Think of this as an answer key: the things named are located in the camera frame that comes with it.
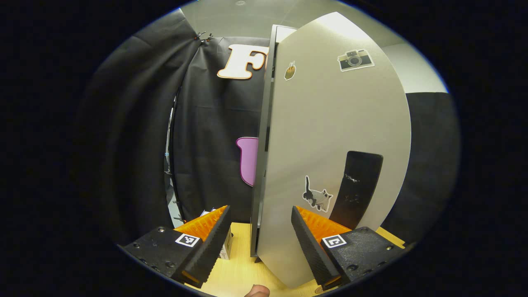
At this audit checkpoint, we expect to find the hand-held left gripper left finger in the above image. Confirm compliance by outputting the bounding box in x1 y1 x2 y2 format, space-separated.
119 205 231 289

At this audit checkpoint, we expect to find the metal backdrop stand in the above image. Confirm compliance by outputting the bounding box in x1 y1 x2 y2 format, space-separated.
164 85 185 225

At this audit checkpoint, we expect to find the small white box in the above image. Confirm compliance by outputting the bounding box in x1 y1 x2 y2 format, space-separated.
200 208 234 260

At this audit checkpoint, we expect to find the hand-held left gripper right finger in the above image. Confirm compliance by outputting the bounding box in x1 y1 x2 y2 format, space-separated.
291 206 407 291

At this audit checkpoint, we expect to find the white door with camera sticker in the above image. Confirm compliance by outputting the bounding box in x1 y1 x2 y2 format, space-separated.
256 12 412 289

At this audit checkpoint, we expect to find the white cabinet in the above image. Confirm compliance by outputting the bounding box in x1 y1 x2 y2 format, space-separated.
250 24 298 263

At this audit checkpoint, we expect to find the black backdrop cloth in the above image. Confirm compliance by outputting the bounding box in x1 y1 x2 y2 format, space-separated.
76 8 460 248

